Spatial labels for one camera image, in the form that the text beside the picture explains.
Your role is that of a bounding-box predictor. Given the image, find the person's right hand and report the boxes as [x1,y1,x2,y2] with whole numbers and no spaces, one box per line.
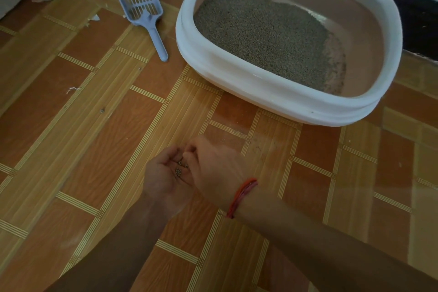
[183,136,257,217]

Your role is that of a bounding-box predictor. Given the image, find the person's left hand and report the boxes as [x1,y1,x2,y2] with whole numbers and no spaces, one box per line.
[143,144,196,219]

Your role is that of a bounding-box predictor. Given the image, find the litter granules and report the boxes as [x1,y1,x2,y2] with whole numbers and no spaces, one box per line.
[173,158,189,178]

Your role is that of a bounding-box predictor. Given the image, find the white pink cat litter box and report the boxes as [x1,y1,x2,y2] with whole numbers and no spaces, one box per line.
[175,0,403,127]

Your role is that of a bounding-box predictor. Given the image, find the grey cat litter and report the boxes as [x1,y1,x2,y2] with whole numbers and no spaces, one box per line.
[193,0,347,96]

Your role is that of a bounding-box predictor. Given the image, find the grey plastic litter scoop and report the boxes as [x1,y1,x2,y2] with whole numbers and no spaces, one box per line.
[114,0,169,63]

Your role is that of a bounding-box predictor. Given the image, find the person's right forearm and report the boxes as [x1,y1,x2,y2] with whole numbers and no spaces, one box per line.
[236,189,438,292]

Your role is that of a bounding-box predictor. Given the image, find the person's left forearm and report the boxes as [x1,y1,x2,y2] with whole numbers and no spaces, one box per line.
[44,199,168,292]

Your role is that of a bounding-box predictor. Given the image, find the red string bracelet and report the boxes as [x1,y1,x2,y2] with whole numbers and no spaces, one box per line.
[226,178,259,219]

